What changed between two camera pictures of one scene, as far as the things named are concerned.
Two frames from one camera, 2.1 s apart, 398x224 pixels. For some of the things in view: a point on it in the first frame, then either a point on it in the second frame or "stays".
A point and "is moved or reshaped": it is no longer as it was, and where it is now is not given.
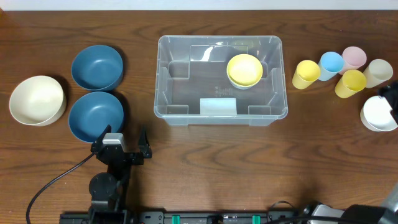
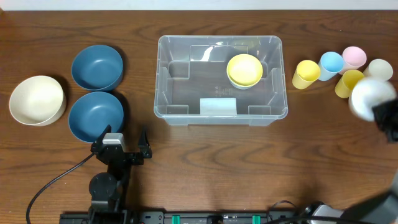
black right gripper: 389,93 → 384,116
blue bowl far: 97,67 stays
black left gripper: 125,155 stays
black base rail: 118,215 stays
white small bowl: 375,114 is moved or reshaped
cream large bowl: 38,101 stays
